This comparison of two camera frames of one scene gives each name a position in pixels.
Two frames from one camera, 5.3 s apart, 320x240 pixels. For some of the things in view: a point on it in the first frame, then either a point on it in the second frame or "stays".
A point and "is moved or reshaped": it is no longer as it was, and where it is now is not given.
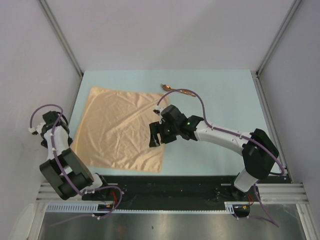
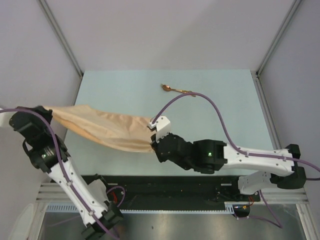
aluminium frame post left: x=51 y=19 stays
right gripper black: x=156 y=128 → x=153 y=144
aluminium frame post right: x=295 y=6 stays
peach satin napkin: x=113 y=131 is moved or reshaped
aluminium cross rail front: x=292 y=192 stays
